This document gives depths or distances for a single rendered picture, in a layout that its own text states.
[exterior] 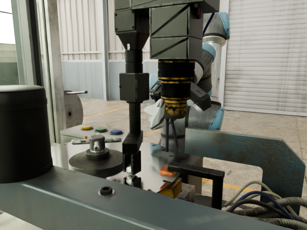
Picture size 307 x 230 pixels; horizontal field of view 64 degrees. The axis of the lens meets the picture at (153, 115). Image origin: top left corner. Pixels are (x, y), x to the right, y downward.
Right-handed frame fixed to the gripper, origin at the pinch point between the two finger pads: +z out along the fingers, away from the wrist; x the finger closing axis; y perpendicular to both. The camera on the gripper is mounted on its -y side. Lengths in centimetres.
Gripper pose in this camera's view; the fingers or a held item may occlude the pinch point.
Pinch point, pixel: (156, 125)
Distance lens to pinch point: 62.3
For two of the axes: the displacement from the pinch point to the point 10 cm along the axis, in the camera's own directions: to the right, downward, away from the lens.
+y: -7.8, -1.3, 6.2
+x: -3.5, -7.3, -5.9
